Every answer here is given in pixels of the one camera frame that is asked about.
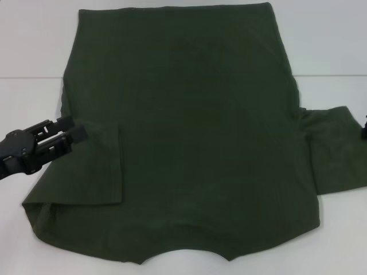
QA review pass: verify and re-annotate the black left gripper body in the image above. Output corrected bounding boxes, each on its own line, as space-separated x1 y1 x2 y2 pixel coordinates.
0 128 37 180

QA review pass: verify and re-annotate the dark green t-shirt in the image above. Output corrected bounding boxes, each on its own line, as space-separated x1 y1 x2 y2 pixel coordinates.
20 2 367 265

